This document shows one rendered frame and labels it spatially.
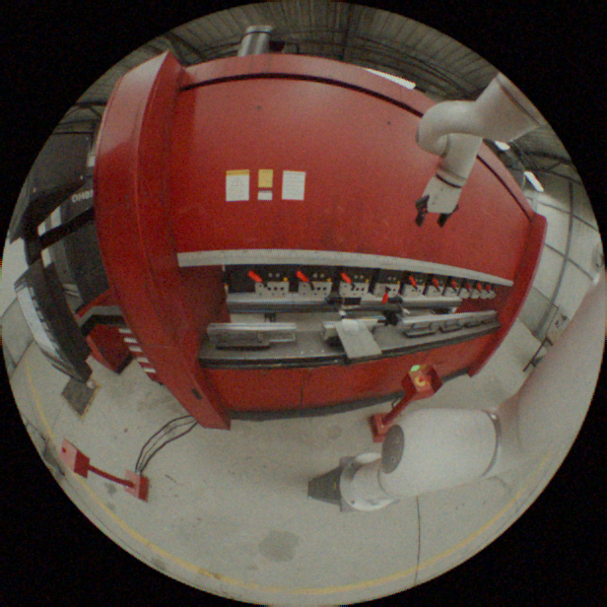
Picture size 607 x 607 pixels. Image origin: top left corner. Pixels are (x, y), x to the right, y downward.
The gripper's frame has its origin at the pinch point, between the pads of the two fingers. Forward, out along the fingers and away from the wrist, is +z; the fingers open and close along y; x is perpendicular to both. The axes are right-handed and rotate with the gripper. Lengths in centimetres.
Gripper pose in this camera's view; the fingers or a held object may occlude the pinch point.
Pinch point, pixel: (430, 222)
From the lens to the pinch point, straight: 62.0
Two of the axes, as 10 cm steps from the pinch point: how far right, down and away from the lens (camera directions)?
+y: -9.9, 1.4, 0.4
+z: 1.0, 4.4, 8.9
